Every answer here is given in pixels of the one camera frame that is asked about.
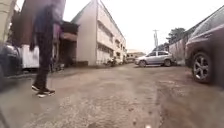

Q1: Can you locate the distant low building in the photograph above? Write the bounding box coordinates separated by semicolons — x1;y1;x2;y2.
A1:
126;49;147;63

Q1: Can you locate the cracked brown asphalt yard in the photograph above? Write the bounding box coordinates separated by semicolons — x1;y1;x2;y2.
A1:
0;62;224;128

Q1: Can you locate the beige multi-storey building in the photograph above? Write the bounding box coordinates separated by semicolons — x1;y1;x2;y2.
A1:
70;0;128;67

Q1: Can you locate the silver car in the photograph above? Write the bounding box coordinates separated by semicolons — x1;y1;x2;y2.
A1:
133;50;176;69

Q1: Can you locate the utility pole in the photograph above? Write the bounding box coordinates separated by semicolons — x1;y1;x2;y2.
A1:
152;29;160;52

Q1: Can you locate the tree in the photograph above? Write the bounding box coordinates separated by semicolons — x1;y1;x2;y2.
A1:
165;27;187;45

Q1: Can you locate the person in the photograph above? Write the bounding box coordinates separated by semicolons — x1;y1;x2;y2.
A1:
28;0;67;99

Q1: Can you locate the red brick building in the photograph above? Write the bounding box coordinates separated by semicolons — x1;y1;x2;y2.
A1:
11;0;80;72

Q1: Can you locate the dark brown SUV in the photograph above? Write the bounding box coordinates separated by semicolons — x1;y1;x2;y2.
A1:
183;5;224;85

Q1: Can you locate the dark blue car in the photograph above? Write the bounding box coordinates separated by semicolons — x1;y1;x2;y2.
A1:
0;42;24;80

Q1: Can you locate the pale beige building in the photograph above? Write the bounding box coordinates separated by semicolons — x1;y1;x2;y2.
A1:
0;0;18;44

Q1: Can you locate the grey boundary wall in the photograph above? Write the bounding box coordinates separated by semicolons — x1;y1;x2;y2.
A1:
167;20;204;63

